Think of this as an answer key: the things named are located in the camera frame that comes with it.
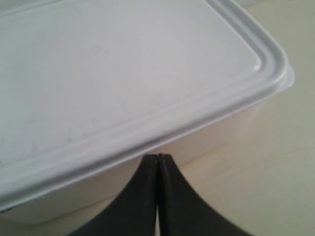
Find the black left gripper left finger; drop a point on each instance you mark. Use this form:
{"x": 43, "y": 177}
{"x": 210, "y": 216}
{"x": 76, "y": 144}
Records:
{"x": 133, "y": 211}

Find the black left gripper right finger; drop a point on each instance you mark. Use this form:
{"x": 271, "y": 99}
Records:
{"x": 181, "y": 211}

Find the white lidded plastic container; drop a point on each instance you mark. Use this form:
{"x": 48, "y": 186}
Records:
{"x": 89, "y": 86}

